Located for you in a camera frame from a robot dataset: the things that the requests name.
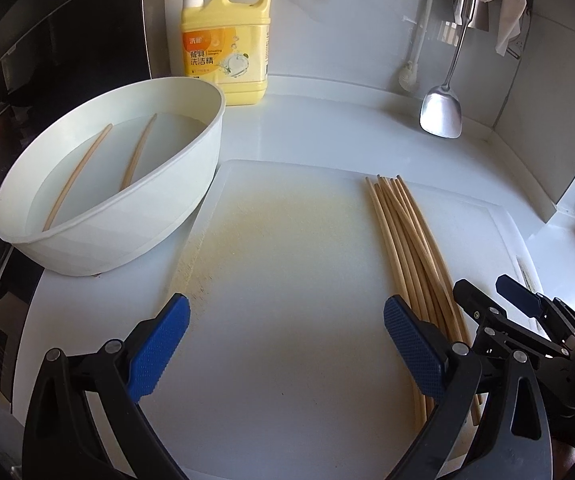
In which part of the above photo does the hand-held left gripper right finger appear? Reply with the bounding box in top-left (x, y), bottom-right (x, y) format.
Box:
top-left (383, 295), bottom-right (554, 480)

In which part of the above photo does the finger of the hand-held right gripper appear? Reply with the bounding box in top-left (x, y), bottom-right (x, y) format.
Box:
top-left (453, 279), bottom-right (575, 376)
top-left (496, 275), bottom-right (575, 346)

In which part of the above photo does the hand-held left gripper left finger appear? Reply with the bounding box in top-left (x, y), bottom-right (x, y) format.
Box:
top-left (23, 293), bottom-right (191, 480)

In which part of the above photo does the bundle of wooden chopsticks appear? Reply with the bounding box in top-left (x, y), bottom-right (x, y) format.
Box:
top-left (365, 174), bottom-right (483, 433)

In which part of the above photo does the white plastic basin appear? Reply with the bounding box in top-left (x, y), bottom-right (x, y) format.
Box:
top-left (0, 76), bottom-right (226, 277)

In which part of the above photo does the white cutting board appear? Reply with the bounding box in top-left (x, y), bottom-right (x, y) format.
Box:
top-left (157, 159), bottom-right (549, 480)

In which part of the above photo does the steel spatula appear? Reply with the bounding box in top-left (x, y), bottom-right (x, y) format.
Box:
top-left (419, 0), bottom-right (481, 139)

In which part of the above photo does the bamboo chopstick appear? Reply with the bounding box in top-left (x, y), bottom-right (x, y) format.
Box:
top-left (42, 124), bottom-right (113, 233)
top-left (118, 113), bottom-right (158, 192)

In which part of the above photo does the pale hanging cloth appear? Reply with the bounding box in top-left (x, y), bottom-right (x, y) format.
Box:
top-left (478, 0), bottom-right (528, 58)

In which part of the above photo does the yellow dish soap bottle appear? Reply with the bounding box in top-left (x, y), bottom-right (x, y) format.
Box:
top-left (168, 0), bottom-right (272, 107)

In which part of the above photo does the black range hood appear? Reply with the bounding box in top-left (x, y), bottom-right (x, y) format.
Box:
top-left (0, 0), bottom-right (153, 111)

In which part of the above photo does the white long-handled dish brush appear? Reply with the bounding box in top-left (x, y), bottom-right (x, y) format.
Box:
top-left (397, 0), bottom-right (435, 93)

